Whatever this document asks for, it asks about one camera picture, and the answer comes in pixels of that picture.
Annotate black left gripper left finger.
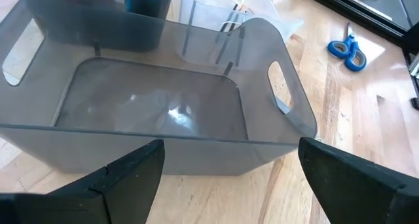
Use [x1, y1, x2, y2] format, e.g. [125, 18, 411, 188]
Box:
[0, 139, 166, 224]

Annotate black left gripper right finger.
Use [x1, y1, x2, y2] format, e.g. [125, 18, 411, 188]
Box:
[298, 136, 419, 224]

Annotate blue-handled scissors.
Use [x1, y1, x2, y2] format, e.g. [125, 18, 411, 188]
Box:
[327, 22, 368, 73]

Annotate smoky translucent plastic bin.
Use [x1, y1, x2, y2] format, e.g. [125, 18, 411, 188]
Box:
[0, 0, 319, 177]

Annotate dark grey plastic bin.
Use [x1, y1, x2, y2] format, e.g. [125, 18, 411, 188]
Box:
[25, 0, 175, 53]

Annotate clear plastic bin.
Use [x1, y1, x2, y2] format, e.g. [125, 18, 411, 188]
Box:
[178, 0, 304, 67]

